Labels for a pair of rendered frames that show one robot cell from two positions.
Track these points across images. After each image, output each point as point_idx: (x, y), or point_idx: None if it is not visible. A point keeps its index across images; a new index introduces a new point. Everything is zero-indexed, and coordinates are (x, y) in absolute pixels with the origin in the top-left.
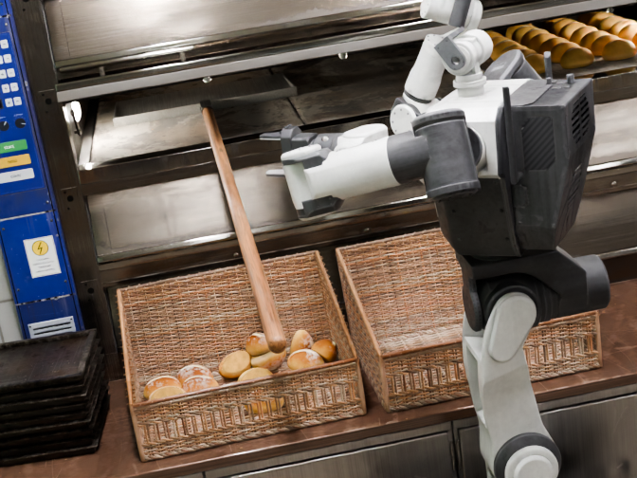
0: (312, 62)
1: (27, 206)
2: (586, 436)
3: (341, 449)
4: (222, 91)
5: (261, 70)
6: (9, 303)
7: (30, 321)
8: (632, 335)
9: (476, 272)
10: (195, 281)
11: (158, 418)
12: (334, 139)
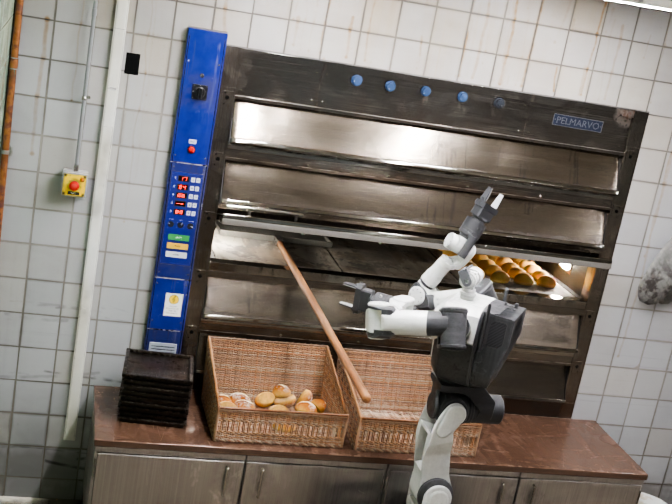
0: None
1: (176, 273)
2: (455, 493)
3: (325, 463)
4: None
5: None
6: (142, 325)
7: (151, 340)
8: (492, 444)
9: (443, 388)
10: None
11: (231, 418)
12: (385, 298)
